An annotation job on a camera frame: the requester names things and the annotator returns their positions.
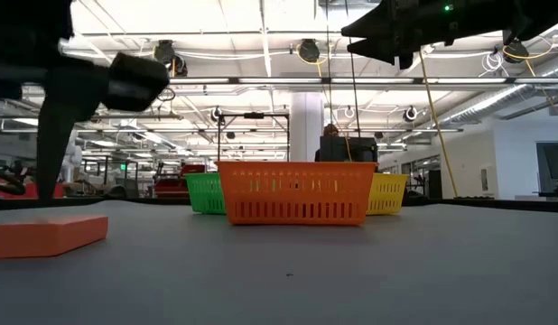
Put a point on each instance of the orange plastic basket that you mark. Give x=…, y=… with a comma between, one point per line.
x=297, y=168

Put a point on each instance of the green plastic basket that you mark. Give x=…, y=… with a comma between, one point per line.
x=202, y=176

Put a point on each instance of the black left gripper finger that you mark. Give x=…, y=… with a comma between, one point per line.
x=53, y=158

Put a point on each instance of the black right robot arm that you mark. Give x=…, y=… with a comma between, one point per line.
x=536, y=15

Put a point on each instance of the red tool cart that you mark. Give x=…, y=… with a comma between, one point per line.
x=175, y=182

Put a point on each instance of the orange rectangular block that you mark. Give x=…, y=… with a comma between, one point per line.
x=44, y=237

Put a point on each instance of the black table frame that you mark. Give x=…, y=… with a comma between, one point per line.
x=148, y=203

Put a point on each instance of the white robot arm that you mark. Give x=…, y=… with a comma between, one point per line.
x=73, y=155

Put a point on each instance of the black monitor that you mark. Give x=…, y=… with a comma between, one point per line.
x=349, y=151

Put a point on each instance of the person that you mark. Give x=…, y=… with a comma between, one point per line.
x=331, y=130

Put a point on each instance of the black gantry frame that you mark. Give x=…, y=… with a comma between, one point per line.
x=254, y=115

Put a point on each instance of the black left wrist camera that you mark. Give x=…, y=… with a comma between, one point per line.
x=134, y=81

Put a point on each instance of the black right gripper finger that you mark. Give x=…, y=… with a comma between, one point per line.
x=380, y=49
x=378, y=25

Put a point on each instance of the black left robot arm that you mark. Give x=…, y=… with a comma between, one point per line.
x=26, y=27

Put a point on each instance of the silver ventilation duct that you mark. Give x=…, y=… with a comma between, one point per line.
x=486, y=104

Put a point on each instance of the yellow plastic basket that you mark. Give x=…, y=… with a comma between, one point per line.
x=387, y=177

